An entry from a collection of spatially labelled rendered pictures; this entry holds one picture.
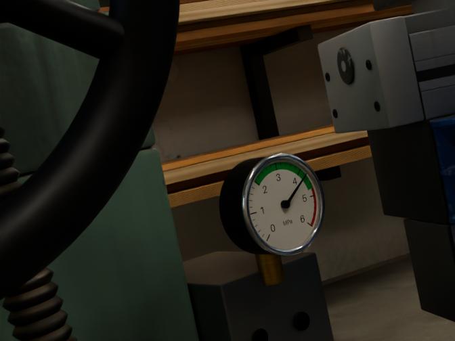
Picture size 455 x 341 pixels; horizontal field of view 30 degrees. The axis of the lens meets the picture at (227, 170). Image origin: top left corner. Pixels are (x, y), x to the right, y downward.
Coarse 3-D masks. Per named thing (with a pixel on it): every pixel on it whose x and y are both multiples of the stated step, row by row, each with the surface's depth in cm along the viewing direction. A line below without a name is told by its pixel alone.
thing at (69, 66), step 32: (0, 32) 49; (32, 32) 50; (0, 64) 49; (32, 64) 50; (64, 64) 51; (96, 64) 52; (0, 96) 49; (32, 96) 50; (64, 96) 51; (32, 128) 49; (64, 128) 51; (32, 160) 49
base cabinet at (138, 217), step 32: (128, 192) 53; (160, 192) 54; (96, 224) 51; (128, 224) 53; (160, 224) 54; (64, 256) 50; (96, 256) 51; (128, 256) 52; (160, 256) 54; (64, 288) 50; (96, 288) 51; (128, 288) 52; (160, 288) 53; (0, 320) 48; (96, 320) 51; (128, 320) 52; (160, 320) 53; (192, 320) 55
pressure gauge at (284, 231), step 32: (256, 160) 52; (288, 160) 52; (224, 192) 52; (256, 192) 51; (288, 192) 52; (320, 192) 53; (224, 224) 52; (256, 224) 50; (288, 224) 52; (320, 224) 53; (256, 256) 54
